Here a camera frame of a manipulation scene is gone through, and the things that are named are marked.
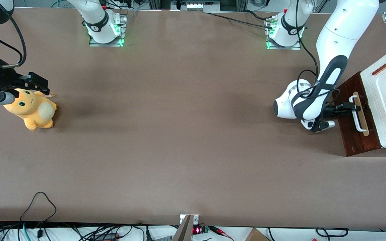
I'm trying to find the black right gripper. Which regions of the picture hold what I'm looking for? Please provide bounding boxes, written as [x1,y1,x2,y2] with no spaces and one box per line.
[0,59,50,96]

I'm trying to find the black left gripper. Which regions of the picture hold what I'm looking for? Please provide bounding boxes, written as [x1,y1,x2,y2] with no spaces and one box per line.
[323,102,361,118]

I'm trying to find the white drawer handle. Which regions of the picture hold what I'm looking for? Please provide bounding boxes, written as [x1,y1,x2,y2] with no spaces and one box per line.
[348,96,368,133]

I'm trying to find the brown wooden drawer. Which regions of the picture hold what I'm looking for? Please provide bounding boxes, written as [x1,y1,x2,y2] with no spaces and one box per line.
[332,71,382,157]

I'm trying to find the orange plush toy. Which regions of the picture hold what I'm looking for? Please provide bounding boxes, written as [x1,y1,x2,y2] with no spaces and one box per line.
[3,88,58,132]

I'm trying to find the brown cardboard box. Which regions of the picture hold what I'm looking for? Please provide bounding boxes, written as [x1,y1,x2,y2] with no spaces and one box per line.
[245,228,271,241]

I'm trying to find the black power adapter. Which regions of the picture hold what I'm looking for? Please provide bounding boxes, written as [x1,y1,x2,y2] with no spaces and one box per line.
[94,233,120,241]

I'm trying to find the red black clip lead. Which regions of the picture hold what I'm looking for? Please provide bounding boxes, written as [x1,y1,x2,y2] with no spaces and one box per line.
[209,226,234,241]

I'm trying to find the white power strip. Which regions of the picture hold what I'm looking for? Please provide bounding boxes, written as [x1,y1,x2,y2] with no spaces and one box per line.
[171,0,221,13]

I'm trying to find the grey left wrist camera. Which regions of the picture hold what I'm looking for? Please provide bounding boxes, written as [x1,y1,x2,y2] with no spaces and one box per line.
[312,117,335,133]

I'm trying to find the beige wooden handle plate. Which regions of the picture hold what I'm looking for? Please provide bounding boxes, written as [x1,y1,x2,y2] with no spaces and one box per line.
[352,91,370,137]

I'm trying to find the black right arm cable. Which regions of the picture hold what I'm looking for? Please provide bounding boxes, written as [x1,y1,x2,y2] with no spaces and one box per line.
[0,13,27,67]

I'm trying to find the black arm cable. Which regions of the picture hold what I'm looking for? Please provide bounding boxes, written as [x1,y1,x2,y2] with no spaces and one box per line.
[294,0,340,99]
[0,13,27,67]

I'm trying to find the copper bar handle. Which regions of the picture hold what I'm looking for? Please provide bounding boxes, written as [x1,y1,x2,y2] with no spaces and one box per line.
[372,59,386,76]

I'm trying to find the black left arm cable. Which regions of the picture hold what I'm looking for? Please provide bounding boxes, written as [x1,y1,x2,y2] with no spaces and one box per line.
[294,0,340,99]

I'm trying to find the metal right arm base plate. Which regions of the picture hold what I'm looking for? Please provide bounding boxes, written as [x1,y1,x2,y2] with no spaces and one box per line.
[88,14,128,47]

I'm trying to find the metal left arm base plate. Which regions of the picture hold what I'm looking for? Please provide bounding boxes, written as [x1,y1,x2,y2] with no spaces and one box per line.
[265,16,302,51]

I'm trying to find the thin black looped cable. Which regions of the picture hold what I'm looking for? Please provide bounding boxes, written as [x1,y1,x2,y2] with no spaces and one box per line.
[20,191,57,222]

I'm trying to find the black coiled cable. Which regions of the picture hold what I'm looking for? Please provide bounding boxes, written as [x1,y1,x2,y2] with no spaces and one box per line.
[316,227,349,237]

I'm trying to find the long black table cable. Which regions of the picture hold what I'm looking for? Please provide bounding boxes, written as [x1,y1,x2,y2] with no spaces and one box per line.
[209,10,275,30]

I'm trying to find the grey metal camera mount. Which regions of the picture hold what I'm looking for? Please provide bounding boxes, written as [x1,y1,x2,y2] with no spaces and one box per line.
[172,214,200,241]

